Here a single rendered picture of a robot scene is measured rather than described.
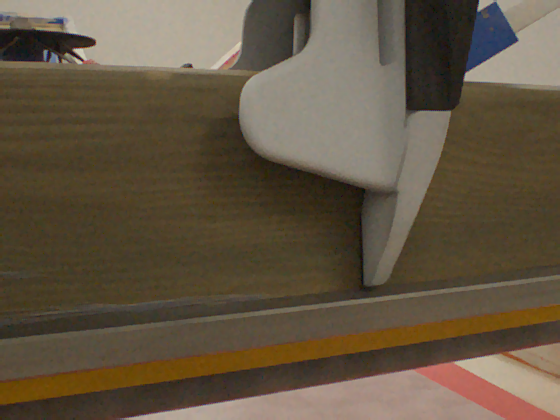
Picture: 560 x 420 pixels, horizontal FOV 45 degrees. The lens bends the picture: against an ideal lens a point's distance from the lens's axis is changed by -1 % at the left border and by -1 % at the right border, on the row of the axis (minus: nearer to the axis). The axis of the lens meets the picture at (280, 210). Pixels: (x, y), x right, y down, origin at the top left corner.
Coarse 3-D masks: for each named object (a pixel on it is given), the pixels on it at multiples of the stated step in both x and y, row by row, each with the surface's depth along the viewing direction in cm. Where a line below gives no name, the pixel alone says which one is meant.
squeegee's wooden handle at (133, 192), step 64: (0, 64) 17; (64, 64) 17; (0, 128) 16; (64, 128) 17; (128, 128) 18; (192, 128) 18; (448, 128) 22; (512, 128) 23; (0, 192) 16; (64, 192) 17; (128, 192) 18; (192, 192) 19; (256, 192) 19; (320, 192) 20; (448, 192) 22; (512, 192) 23; (0, 256) 17; (64, 256) 17; (128, 256) 18; (192, 256) 19; (256, 256) 20; (320, 256) 20; (448, 256) 22; (512, 256) 24; (0, 320) 17
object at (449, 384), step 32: (352, 384) 47; (384, 384) 47; (416, 384) 47; (448, 384) 47; (480, 384) 47; (224, 416) 41; (256, 416) 41; (288, 416) 42; (320, 416) 42; (352, 416) 42; (384, 416) 42; (416, 416) 42; (448, 416) 42; (480, 416) 42; (512, 416) 42; (544, 416) 42
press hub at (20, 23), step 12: (12, 24) 136; (24, 24) 136; (0, 36) 129; (12, 36) 129; (24, 36) 129; (36, 36) 129; (48, 36) 130; (60, 36) 130; (72, 36) 131; (84, 36) 134; (12, 48) 134; (24, 48) 135; (72, 48) 149; (84, 48) 149; (0, 60) 136; (12, 60) 135; (24, 60) 135; (36, 60) 137
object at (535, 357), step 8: (552, 344) 48; (512, 352) 52; (520, 352) 51; (528, 352) 51; (536, 352) 50; (544, 352) 49; (552, 352) 48; (520, 360) 51; (528, 360) 51; (536, 360) 50; (544, 360) 49; (552, 360) 48; (536, 368) 50; (544, 368) 49; (552, 368) 48
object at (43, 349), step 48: (384, 288) 21; (432, 288) 21; (480, 288) 22; (528, 288) 22; (0, 336) 16; (48, 336) 16; (96, 336) 16; (144, 336) 17; (192, 336) 18; (240, 336) 18; (288, 336) 19; (336, 336) 19
